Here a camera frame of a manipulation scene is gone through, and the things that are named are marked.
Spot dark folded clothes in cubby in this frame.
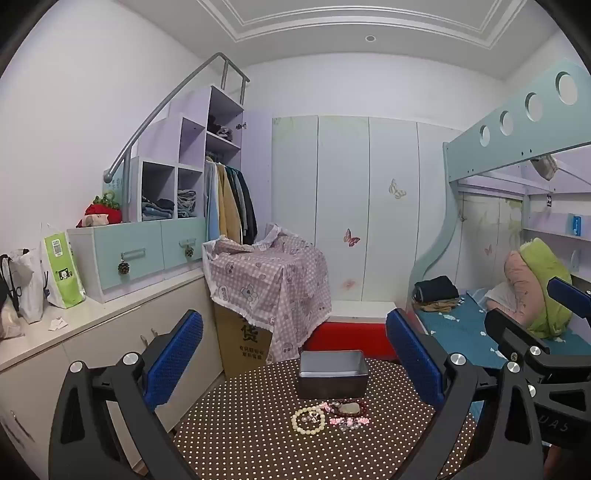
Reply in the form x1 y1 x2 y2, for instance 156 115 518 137
207 115 234 141

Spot grey hanging pouch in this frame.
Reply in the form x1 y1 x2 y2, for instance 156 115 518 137
531 154 559 181

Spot light blue hanging garment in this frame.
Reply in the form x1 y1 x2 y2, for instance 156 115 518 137
204 159 221 243

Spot lilac stair cabinet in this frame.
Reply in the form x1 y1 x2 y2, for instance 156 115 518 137
67 85 273 303

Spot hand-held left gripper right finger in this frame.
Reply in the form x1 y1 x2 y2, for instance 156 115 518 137
385 308 543 480

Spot folded tan garment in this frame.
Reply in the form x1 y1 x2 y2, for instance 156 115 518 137
418 298 465 315

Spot dark green hanging coat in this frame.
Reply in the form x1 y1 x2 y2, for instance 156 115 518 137
231 166 258 245

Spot brown polka dot tablecloth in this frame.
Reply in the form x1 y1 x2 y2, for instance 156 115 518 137
172 357 478 480

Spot white bead bracelet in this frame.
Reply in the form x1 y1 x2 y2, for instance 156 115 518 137
291 406 328 433

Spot blue bed sheet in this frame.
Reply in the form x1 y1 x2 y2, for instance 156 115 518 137
413 288 591 370

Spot narrow light blue drawer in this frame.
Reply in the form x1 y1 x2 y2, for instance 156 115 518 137
161 217 207 269

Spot grey metal handrail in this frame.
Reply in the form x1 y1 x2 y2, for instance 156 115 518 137
103 52 251 183

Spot grey metal box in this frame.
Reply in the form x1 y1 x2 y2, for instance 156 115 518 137
297 350 370 401

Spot white shopping bag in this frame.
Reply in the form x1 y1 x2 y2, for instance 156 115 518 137
8 249 47 324

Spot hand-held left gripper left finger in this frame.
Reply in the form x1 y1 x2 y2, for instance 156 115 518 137
48 309 206 480

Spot pink pillow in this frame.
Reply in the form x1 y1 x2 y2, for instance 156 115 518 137
503 250 546 326

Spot pale white pillow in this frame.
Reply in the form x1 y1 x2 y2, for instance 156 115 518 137
480 281 513 312

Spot dark red bead bracelet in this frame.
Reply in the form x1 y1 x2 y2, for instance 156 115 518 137
330 399 370 418

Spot mustard yellow hanging coat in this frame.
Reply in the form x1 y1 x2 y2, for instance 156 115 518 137
217 164 243 243

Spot folded blue jeans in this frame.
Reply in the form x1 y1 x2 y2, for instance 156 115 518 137
142 198 175 220

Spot brown cardboard box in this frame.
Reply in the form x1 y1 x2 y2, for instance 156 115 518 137
213 302 274 379

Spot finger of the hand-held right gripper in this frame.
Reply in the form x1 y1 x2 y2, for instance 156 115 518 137
484 308 561 370
546 276 591 321

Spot light blue bunk bed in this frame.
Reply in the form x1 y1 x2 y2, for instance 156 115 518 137
406 60 591 370

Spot white low cabinet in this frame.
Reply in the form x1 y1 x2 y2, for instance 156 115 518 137
0 265 222 467

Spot red white storage box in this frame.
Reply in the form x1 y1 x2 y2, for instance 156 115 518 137
302 300 400 363

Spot black bag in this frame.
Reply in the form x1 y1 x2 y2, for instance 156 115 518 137
0 254 21 319

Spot white wardrobe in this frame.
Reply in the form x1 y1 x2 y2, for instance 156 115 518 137
270 114 467 319

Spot green white paper bag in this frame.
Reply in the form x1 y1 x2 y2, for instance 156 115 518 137
41 230 87 309

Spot wide light blue drawer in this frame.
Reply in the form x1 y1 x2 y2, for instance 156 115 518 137
92 223 165 291

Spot folded black garment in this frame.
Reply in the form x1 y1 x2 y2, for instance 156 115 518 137
413 275 460 303

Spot pink checkered cloth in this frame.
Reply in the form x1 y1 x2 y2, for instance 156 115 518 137
202 224 333 363

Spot red strawberry plush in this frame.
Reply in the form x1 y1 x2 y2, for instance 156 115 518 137
76 193 123 228

